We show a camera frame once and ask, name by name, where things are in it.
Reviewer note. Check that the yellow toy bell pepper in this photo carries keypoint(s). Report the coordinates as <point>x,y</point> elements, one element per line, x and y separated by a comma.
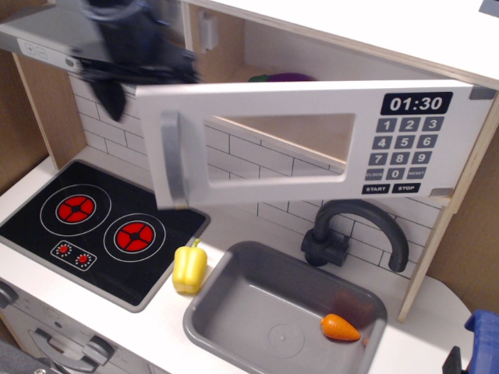
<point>190,264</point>

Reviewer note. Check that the blue plastic object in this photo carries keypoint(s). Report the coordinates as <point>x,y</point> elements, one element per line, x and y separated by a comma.
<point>484,325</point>

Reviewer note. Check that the black clamp piece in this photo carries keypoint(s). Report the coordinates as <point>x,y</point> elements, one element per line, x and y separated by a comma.
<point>453,362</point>

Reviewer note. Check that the grey toy oven front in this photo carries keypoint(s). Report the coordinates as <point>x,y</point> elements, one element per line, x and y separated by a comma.
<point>69,346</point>

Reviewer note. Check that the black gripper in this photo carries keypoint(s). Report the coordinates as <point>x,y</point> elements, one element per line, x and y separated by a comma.
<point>136,51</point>

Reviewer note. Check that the white toy microwave door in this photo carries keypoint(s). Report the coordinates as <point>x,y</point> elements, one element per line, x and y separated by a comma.
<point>240,143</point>

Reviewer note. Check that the grey toy sink basin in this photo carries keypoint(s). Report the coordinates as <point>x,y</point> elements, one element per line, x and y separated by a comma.
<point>260,310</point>

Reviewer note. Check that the wooden toy kitchen frame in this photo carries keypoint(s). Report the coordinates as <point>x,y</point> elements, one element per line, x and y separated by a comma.
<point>451,38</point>

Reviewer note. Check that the grey range hood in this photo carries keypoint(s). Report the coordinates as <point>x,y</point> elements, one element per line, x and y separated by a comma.
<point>57,34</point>

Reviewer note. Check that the black toy stovetop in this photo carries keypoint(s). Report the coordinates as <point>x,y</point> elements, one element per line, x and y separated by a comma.
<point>102,232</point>

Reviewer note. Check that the orange toy carrot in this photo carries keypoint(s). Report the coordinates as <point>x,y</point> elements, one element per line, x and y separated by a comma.
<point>335,327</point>

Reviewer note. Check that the purple toy eggplant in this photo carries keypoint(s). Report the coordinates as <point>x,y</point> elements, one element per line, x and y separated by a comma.
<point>281,77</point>

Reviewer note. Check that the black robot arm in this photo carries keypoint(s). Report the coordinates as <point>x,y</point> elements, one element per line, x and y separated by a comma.
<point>117,9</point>

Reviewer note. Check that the dark grey toy faucet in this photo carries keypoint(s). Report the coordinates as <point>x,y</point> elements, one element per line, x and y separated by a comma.
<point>321,247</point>

